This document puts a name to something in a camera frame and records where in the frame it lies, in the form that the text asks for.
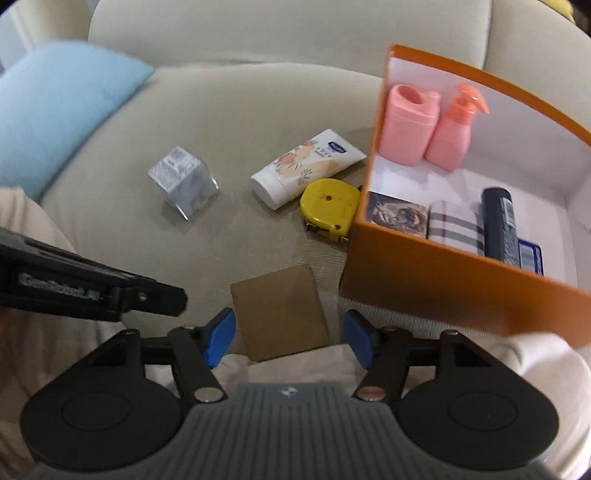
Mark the orange cardboard box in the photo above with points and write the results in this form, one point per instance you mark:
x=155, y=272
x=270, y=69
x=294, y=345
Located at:
x=438, y=286

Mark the pink pump bottle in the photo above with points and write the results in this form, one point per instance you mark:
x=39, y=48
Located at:
x=450, y=138

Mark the white lotion tube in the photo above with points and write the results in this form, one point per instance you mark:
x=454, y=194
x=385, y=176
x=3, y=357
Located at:
x=300, y=166

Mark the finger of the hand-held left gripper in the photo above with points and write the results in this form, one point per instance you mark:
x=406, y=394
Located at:
x=157, y=297

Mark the light blue pillow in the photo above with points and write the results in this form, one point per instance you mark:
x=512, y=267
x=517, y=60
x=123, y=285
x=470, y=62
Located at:
x=60, y=110

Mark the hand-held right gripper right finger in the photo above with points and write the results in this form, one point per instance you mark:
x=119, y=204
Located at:
x=358, y=341

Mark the dark spray can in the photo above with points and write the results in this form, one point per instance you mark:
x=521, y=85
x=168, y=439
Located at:
x=498, y=226

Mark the plaid case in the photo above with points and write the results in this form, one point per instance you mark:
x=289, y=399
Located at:
x=455, y=228

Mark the yellow pillow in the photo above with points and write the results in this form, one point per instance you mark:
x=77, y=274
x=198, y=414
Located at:
x=561, y=9

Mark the illustrated card box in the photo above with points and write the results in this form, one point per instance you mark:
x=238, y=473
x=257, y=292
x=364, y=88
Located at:
x=397, y=214

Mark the blue and white small box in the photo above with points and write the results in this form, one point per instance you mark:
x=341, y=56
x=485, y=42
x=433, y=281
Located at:
x=530, y=256

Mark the clear plastic box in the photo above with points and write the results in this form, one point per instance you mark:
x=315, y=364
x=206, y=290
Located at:
x=184, y=180

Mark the yellow tape measure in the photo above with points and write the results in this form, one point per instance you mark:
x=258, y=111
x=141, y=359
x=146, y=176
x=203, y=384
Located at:
x=330, y=203

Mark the pink heart-shaped bottle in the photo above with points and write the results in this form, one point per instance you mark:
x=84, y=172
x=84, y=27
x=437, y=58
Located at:
x=406, y=127

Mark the brown box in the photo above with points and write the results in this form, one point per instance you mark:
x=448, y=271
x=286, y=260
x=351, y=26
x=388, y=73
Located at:
x=279, y=314

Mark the beige sofa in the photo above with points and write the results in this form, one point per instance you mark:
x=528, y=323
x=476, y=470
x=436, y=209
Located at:
x=258, y=110

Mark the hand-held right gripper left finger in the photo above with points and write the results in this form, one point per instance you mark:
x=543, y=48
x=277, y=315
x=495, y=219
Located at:
x=219, y=337

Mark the person's beige trousers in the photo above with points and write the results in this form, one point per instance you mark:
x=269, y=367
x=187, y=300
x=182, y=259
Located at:
x=286, y=369

